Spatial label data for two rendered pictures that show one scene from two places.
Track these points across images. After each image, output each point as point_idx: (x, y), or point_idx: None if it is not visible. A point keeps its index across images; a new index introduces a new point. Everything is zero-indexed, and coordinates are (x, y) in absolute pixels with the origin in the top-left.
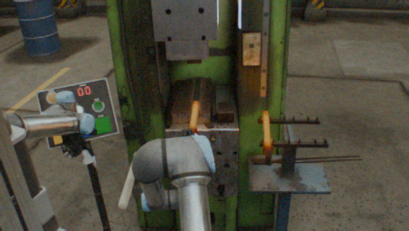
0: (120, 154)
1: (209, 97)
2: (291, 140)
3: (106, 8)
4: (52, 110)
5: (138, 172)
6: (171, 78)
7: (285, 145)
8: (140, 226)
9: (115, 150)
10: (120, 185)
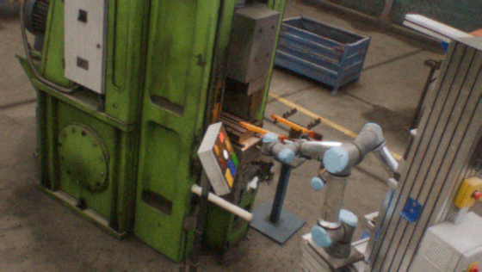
0: (54, 230)
1: (237, 117)
2: (303, 126)
3: (205, 64)
4: (287, 146)
5: (367, 150)
6: None
7: (308, 129)
8: (178, 262)
9: (40, 231)
10: (106, 250)
